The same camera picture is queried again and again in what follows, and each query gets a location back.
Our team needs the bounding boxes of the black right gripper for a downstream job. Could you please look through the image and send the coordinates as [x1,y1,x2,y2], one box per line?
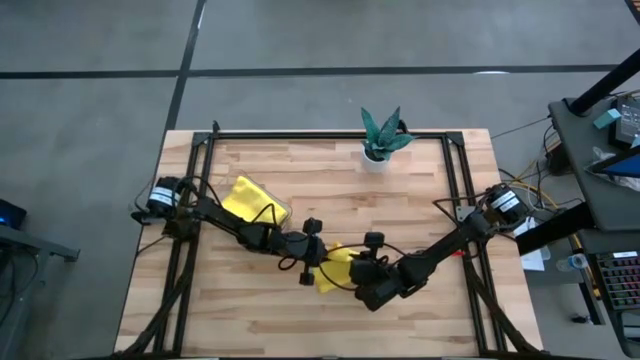
[349,231,406,312]

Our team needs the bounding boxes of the yellow microfiber towel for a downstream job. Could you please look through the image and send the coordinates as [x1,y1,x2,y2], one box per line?
[220,174,292,226]
[312,242,362,295]

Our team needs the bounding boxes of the snake plant in white pot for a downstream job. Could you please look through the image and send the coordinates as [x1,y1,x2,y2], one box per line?
[358,105,417,174]

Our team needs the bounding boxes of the white paper on floor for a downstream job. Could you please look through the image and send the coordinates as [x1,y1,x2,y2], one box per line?
[512,214,552,273]

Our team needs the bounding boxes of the clear water bottle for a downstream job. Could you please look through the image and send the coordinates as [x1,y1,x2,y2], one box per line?
[555,252,592,274]

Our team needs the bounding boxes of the black keyboard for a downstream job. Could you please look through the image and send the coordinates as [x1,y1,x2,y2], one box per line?
[594,251,640,312]

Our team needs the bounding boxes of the black computer desk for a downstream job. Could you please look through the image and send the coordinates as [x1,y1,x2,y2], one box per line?
[514,94,640,359]

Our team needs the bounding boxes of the black tablet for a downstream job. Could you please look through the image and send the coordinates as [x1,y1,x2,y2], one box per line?
[584,144,640,179]

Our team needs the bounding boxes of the black side table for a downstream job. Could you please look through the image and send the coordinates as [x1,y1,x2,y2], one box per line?
[0,222,81,346]

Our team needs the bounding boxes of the small teal box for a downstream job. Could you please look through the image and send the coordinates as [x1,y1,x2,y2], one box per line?
[592,107,623,131]

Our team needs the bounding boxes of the black device with blue light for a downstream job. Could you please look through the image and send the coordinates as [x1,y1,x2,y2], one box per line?
[0,198,28,230]

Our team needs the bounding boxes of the black desk pole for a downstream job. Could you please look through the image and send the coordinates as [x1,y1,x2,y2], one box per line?
[569,48,640,117]

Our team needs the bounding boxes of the black left wrist camera cable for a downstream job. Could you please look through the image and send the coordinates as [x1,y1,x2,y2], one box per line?
[130,174,297,274]

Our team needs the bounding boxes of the black aluminium table frame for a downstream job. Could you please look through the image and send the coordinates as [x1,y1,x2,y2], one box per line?
[112,119,544,359]

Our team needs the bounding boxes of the black floor cable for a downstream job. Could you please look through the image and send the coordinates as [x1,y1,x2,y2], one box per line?
[491,116,552,141]

